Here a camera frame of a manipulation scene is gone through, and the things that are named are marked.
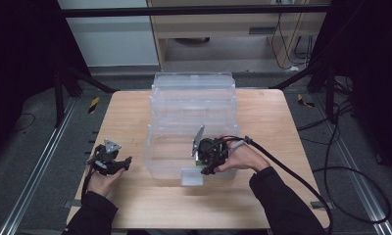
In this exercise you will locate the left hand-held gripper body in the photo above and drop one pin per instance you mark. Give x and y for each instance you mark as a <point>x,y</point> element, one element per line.
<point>104,160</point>

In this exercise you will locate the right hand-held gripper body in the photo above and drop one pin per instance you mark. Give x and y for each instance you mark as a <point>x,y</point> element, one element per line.
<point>212,151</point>

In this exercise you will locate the clear plastic storage box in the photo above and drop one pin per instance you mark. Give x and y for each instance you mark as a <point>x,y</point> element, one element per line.
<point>187,114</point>

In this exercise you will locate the person's left hand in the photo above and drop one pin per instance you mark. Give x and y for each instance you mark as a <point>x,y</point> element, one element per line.
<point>101,184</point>

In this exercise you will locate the person's right hand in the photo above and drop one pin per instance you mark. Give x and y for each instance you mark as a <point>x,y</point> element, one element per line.
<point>244,158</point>

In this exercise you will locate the grey tape piece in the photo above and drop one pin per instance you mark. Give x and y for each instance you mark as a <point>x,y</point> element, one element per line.
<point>71,204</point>
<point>319,204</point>

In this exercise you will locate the yellow and black tape strip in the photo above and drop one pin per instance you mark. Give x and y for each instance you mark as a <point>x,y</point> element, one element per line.
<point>304,102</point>
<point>93,105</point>

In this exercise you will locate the black metal stand leg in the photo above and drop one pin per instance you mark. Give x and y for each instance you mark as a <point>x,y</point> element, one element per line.
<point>59,98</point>
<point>302,73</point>

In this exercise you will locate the white plug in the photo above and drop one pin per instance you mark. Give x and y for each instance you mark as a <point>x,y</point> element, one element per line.
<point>293,68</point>

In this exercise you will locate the white cabinet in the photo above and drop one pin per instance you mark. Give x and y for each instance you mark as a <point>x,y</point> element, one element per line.
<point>112,39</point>

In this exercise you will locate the light wooden desk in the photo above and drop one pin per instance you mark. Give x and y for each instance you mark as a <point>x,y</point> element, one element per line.
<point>217,26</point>

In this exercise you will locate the aluminium floor rail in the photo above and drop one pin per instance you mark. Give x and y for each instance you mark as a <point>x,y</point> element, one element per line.
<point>354,176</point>
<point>34,176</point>

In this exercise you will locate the black horizontal frame bar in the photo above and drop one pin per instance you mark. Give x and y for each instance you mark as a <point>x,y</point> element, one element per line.
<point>184,11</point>

